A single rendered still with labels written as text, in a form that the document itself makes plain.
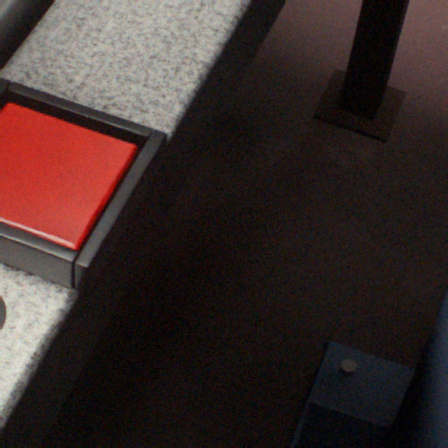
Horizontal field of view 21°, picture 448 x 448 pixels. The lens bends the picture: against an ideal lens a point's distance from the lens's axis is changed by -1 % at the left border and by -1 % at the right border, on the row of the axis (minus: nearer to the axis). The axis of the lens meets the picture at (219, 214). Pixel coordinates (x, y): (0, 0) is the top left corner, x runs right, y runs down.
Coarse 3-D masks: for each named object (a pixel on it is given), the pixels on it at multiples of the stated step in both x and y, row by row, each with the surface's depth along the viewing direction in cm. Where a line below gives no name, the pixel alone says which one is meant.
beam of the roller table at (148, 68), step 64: (64, 0) 55; (128, 0) 56; (192, 0) 56; (256, 0) 57; (64, 64) 52; (128, 64) 53; (192, 64) 53; (192, 128) 53; (128, 256) 50; (64, 320) 44; (0, 384) 41; (64, 384) 47
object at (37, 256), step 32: (0, 96) 48; (32, 96) 48; (96, 128) 48; (128, 128) 48; (160, 160) 48; (128, 192) 46; (0, 224) 44; (0, 256) 45; (32, 256) 44; (64, 256) 43; (96, 256) 44
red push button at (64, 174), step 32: (0, 128) 48; (32, 128) 48; (64, 128) 48; (0, 160) 46; (32, 160) 47; (64, 160) 47; (96, 160) 47; (128, 160) 47; (0, 192) 45; (32, 192) 45; (64, 192) 46; (96, 192) 46; (32, 224) 44; (64, 224) 45; (96, 224) 45
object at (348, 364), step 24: (432, 336) 115; (336, 360) 153; (360, 360) 153; (384, 360) 154; (432, 360) 114; (336, 384) 151; (360, 384) 151; (384, 384) 151; (408, 384) 152; (432, 384) 114; (312, 408) 133; (336, 408) 132; (360, 408) 149; (384, 408) 149; (408, 408) 122; (432, 408) 115; (312, 432) 136; (336, 432) 135; (360, 432) 133; (384, 432) 131; (408, 432) 122; (432, 432) 117
